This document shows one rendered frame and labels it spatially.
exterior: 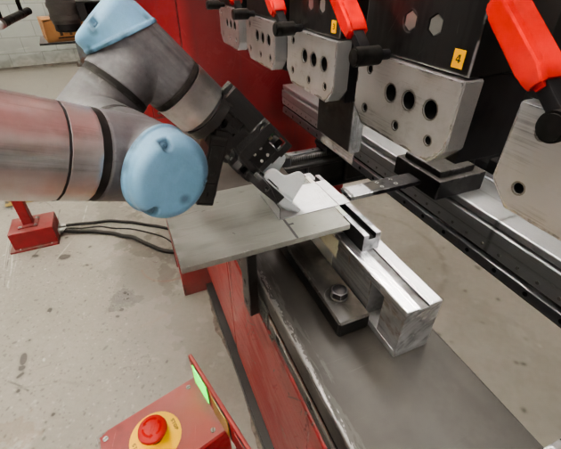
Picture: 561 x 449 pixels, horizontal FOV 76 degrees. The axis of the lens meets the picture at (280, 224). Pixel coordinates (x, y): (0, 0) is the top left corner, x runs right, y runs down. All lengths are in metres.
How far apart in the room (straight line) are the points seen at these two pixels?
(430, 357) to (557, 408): 1.25
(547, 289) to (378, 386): 0.30
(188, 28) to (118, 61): 0.92
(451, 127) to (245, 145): 0.27
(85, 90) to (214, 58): 0.97
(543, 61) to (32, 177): 0.32
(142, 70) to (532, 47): 0.34
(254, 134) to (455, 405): 0.44
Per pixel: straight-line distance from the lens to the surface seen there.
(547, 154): 0.30
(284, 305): 0.61
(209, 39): 1.37
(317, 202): 0.61
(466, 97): 0.35
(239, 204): 0.61
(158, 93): 0.45
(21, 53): 7.37
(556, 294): 0.68
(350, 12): 0.41
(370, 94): 0.43
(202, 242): 0.54
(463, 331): 1.86
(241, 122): 0.50
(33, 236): 2.47
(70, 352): 1.84
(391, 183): 0.69
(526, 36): 0.27
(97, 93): 0.43
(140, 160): 0.29
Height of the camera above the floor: 1.33
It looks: 36 degrees down
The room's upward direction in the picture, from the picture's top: straight up
